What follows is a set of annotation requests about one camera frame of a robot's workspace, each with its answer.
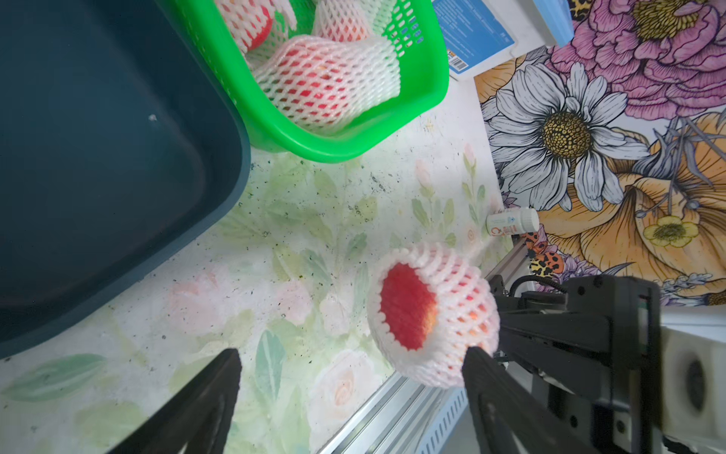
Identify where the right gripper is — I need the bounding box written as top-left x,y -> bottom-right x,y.
493,274 -> 664,453

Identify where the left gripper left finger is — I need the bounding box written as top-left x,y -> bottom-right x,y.
111,348 -> 242,453

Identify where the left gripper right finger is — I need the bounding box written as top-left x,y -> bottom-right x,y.
461,346 -> 596,453

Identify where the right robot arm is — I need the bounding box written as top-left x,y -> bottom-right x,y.
463,275 -> 725,453

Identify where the white pill bottle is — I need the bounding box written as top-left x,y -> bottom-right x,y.
486,208 -> 540,236

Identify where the dark teal plastic tub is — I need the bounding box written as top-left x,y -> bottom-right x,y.
1,1 -> 251,357

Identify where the blue lidded storage box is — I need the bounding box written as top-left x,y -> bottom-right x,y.
433,0 -> 574,81

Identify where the netted apple in basket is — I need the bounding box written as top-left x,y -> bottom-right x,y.
215,0 -> 298,54
312,0 -> 396,43
253,35 -> 402,135

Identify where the bright green plastic basket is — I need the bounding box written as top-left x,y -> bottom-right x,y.
159,1 -> 449,164

